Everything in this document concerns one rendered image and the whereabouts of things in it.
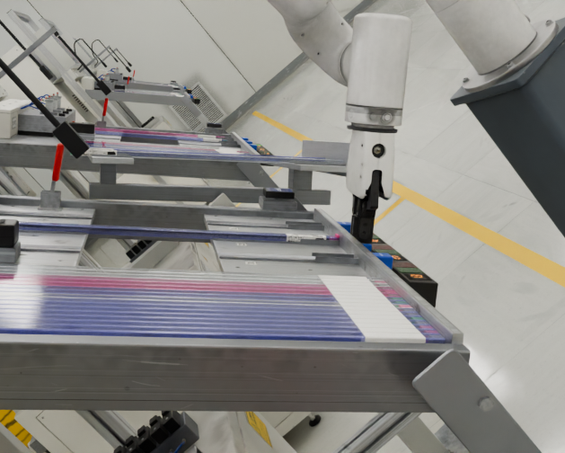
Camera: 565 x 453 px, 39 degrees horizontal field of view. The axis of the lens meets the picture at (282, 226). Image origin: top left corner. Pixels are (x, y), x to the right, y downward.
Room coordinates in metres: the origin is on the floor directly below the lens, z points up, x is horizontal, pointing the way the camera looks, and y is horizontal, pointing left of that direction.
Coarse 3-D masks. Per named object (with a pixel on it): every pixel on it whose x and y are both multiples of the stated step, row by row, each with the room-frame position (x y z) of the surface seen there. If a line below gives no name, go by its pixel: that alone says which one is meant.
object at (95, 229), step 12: (24, 228) 1.15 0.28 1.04; (36, 228) 1.15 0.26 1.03; (48, 228) 1.15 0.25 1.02; (60, 228) 1.15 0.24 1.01; (72, 228) 1.15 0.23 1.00; (84, 228) 1.15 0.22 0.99; (96, 228) 1.15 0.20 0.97; (108, 228) 1.15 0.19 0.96; (120, 228) 1.15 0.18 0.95; (132, 228) 1.15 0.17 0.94; (144, 228) 1.15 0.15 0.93; (156, 228) 1.16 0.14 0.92; (168, 228) 1.16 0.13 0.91; (276, 240) 1.15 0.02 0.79
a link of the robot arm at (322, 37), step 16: (272, 0) 1.11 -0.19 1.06; (288, 0) 1.10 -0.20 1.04; (304, 0) 1.09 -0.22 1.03; (320, 0) 1.09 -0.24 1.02; (288, 16) 1.12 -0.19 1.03; (304, 16) 1.11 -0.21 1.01; (320, 16) 1.18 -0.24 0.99; (336, 16) 1.22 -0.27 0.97; (304, 32) 1.18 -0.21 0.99; (320, 32) 1.20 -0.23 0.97; (336, 32) 1.22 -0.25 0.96; (352, 32) 1.23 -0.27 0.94; (304, 48) 1.21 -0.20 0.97; (320, 48) 1.21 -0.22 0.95; (336, 48) 1.22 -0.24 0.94; (320, 64) 1.23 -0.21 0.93; (336, 64) 1.21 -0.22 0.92; (336, 80) 1.23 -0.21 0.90
